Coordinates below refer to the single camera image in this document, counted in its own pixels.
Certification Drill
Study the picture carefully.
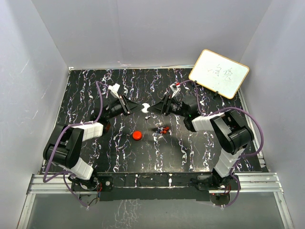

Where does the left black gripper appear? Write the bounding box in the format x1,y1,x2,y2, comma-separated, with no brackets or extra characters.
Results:
105,94,144,121

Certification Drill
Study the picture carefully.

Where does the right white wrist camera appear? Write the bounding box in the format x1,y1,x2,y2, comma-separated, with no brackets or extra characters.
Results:
170,83,181,98

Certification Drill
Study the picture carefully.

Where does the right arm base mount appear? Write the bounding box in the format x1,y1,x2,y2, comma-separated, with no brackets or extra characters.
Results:
190,175,239,191

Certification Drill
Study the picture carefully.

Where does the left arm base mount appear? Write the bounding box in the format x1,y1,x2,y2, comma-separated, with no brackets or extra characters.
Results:
68,176,113,192

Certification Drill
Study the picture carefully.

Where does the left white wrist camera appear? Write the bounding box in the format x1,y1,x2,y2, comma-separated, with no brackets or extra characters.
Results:
108,83,121,99

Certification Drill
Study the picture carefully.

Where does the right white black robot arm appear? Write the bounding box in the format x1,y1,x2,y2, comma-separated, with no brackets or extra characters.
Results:
147,95,254,189

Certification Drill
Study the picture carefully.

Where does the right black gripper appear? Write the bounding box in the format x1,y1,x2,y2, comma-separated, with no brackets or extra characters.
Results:
148,94,188,118

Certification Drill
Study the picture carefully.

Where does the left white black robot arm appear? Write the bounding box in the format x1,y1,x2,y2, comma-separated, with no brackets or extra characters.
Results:
43,95,145,190

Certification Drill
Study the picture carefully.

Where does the red earbud charging case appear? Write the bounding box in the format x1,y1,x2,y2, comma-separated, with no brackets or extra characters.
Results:
132,131,142,141

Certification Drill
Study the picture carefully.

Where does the small whiteboard yellow frame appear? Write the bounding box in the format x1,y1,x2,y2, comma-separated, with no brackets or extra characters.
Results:
189,49,250,99

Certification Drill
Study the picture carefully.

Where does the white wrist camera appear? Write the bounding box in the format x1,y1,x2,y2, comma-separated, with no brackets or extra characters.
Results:
170,83,181,98
108,83,121,99

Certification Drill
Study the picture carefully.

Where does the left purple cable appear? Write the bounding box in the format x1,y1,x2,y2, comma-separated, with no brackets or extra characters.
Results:
42,81,112,183

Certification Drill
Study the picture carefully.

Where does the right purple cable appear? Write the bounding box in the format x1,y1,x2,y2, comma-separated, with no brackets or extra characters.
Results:
177,80,264,167

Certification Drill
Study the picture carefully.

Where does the aluminium front rail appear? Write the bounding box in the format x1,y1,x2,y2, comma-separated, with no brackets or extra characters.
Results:
27,173,283,194

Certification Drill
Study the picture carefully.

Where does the purple cable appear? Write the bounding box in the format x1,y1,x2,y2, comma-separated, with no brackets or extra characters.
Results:
42,81,112,183
177,80,264,167

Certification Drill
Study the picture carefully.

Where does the white earbud charging case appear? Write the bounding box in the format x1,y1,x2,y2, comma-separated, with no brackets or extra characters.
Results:
141,103,150,114

